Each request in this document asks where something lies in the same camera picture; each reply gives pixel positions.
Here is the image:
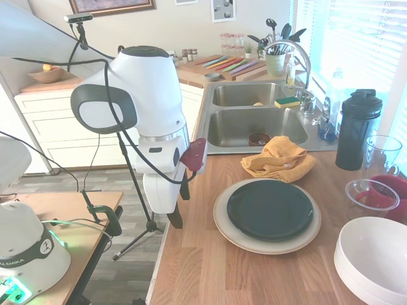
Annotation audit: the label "yellow green sponge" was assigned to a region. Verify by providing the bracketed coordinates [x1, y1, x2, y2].
[274, 97, 301, 110]

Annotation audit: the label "purple knife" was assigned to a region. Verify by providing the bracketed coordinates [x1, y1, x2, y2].
[237, 60, 259, 74]

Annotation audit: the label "brown picture frame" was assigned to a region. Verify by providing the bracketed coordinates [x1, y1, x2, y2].
[68, 0, 157, 18]

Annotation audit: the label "red mug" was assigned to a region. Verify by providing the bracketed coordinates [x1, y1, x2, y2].
[355, 174, 407, 220]

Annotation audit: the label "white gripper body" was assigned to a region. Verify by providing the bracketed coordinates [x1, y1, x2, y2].
[142, 163, 188, 214]

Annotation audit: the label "dark green clamp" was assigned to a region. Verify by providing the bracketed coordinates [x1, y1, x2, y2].
[87, 203, 123, 238]

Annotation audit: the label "red wrist camera mount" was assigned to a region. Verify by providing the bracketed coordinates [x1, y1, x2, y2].
[180, 138, 208, 176]

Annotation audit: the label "clear glass pitcher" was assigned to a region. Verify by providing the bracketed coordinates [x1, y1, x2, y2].
[361, 135, 404, 191]

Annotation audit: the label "green knife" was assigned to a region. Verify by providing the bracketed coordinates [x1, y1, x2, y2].
[221, 58, 245, 72]

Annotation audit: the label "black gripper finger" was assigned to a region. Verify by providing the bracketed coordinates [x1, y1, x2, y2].
[178, 166, 191, 201]
[167, 203, 184, 229]

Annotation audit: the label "green utensil holder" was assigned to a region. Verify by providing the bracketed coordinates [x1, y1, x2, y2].
[265, 52, 286, 78]

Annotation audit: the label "white drawer cabinet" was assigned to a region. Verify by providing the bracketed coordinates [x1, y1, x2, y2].
[14, 81, 141, 174]

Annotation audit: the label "clear plastic bowl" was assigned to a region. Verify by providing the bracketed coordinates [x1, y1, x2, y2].
[345, 179, 401, 217]

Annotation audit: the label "chrome faucet handle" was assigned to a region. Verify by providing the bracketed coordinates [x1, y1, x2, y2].
[297, 89, 317, 117]

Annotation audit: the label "white wall poster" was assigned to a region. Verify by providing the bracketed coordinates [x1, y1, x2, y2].
[211, 0, 237, 24]

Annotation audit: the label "white bowl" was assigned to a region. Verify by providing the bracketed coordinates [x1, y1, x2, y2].
[337, 216, 407, 295]
[333, 247, 407, 305]

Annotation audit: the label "orange knife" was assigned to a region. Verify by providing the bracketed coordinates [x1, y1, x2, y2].
[209, 57, 237, 70]

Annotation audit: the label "large beige plate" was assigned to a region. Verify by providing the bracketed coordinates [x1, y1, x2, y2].
[212, 177, 322, 256]

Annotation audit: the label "blue knife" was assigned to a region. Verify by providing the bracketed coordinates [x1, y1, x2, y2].
[202, 56, 229, 68]

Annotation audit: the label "black tripod stand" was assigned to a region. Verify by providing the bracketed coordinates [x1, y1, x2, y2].
[73, 22, 167, 262]

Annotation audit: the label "stainless steel double sink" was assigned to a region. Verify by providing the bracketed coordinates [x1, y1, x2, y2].
[191, 79, 340, 156]

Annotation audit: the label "yellow terry towel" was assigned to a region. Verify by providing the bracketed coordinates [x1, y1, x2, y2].
[240, 135, 317, 184]

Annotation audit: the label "dark blue plate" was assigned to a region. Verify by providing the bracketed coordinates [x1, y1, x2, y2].
[226, 179, 315, 241]

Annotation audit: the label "black spatula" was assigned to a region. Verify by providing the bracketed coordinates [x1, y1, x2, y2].
[281, 23, 293, 44]

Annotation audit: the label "black slotted spoon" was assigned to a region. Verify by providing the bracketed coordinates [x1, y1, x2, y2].
[266, 18, 277, 44]

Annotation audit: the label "clear yellow soap bottle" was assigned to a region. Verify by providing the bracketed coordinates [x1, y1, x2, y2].
[285, 53, 296, 86]

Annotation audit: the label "chrome gooseneck faucet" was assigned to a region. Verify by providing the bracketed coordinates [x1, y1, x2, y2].
[265, 40, 312, 96]

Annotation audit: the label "white window blinds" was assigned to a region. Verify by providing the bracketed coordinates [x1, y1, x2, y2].
[292, 0, 407, 96]
[386, 104, 407, 166]

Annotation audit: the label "white corner cabinet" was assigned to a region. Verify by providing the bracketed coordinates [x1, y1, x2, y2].
[179, 79, 206, 140]

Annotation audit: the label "black shaker bottle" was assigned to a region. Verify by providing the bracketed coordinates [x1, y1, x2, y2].
[335, 88, 383, 172]

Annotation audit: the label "wooden fruit bowl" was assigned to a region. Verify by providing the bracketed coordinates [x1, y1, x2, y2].
[27, 65, 66, 84]

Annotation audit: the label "wooden cutting board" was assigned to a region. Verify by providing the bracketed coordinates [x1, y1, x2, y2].
[177, 54, 268, 82]

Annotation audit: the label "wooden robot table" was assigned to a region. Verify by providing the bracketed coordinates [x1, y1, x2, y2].
[0, 191, 124, 305]

